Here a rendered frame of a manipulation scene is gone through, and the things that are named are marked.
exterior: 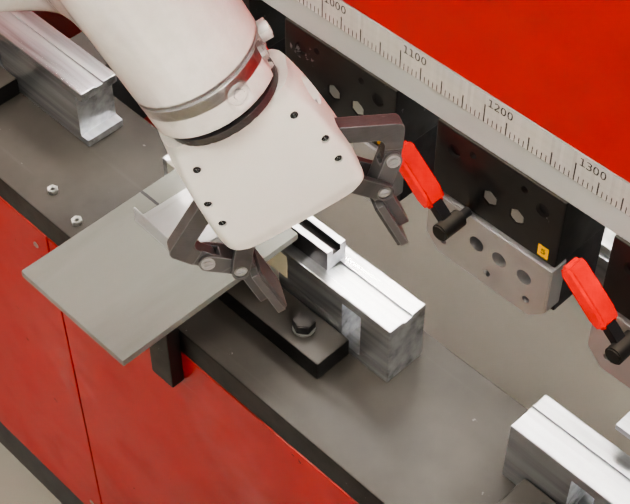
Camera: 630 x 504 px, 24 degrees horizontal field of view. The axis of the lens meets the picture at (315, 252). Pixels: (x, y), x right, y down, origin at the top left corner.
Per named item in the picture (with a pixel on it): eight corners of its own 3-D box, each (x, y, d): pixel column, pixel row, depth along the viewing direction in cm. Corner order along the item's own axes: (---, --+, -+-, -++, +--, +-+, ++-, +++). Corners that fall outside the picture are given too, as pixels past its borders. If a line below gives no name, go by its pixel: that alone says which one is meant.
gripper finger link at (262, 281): (232, 216, 95) (279, 279, 99) (190, 239, 95) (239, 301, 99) (240, 246, 92) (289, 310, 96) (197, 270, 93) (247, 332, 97)
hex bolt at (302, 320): (287, 327, 171) (287, 319, 170) (304, 315, 173) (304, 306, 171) (303, 341, 170) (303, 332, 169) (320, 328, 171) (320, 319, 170)
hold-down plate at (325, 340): (150, 244, 184) (148, 228, 182) (182, 222, 187) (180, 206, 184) (317, 380, 170) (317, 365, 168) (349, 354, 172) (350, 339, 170)
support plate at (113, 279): (22, 276, 165) (20, 270, 165) (195, 161, 178) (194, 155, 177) (123, 366, 157) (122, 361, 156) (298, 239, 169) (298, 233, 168)
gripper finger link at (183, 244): (243, 152, 90) (288, 207, 94) (141, 216, 92) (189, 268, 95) (246, 163, 89) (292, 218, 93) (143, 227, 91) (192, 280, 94)
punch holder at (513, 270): (424, 241, 144) (434, 120, 132) (480, 197, 148) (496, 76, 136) (542, 326, 137) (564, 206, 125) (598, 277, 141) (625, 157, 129)
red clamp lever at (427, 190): (392, 150, 132) (449, 240, 133) (422, 128, 134) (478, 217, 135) (382, 155, 134) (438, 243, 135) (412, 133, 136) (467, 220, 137)
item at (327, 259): (211, 182, 178) (210, 165, 176) (229, 170, 179) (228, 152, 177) (327, 270, 169) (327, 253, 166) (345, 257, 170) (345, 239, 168)
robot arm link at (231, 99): (249, -17, 87) (272, 20, 89) (123, 56, 88) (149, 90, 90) (276, 55, 81) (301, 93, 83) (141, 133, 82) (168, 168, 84)
